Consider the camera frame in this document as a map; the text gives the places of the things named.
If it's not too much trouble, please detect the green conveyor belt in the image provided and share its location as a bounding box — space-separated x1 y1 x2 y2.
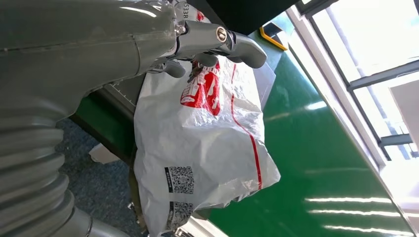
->
209 49 416 237

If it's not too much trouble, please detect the smartphone in yellow case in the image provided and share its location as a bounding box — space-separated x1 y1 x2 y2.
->
259 21 290 52

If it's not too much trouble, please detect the white table leg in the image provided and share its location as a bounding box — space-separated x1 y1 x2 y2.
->
89 143 121 164

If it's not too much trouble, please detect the white plastic package red print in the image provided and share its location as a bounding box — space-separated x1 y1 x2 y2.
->
133 1 282 237

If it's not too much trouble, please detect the dark metal window frame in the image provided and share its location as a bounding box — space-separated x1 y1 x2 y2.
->
294 0 419 161

